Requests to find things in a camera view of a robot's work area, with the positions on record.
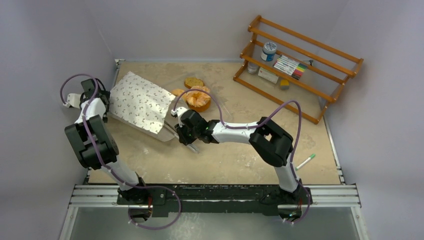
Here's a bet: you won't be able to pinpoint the yellow grey sponge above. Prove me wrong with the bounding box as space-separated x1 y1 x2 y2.
279 78 290 91

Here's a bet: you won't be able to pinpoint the white patterned paper bag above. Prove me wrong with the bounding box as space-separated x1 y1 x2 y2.
109 71 175 142

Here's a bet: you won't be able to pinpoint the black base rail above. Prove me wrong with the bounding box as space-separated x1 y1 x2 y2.
116 183 313 219

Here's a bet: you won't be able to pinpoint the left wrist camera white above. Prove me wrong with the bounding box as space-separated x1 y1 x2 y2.
63 93 82 109

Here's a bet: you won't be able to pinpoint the orange wooden shelf rack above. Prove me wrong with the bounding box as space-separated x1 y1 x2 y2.
233 15 364 125

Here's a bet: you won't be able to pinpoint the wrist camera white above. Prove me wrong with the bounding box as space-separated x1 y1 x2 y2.
170 106 189 127
63 93 82 109

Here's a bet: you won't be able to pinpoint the fake orange bread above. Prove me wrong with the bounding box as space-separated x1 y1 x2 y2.
185 86 211 112

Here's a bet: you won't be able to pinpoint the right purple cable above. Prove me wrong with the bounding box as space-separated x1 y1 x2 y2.
171 88 312 226

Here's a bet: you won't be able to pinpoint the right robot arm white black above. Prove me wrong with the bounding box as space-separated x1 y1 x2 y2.
171 107 301 204

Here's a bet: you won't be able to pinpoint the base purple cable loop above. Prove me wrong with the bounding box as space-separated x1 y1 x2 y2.
127 187 182 231

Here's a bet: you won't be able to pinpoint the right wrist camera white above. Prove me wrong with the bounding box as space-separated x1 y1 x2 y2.
170 106 189 127

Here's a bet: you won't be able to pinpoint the pack of coloured markers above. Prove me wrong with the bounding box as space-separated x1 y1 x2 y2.
273 55 308 80

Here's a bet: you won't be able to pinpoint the white jar blue label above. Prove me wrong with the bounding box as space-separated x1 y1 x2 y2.
260 41 277 62

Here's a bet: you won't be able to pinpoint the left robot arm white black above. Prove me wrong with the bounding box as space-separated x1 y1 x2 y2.
61 77 149 205

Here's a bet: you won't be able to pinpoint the green white marker pen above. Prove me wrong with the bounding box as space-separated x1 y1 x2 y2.
295 153 316 171

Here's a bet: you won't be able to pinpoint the fake croissant tan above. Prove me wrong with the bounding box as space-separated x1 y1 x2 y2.
171 88 186 101

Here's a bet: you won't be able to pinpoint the white card box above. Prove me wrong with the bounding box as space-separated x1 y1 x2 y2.
258 67 279 84

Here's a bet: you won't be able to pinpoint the fake bread slice brown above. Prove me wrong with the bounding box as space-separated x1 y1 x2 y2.
184 77 205 89

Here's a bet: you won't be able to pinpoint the metal tongs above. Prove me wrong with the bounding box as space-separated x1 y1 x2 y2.
164 120 199 154

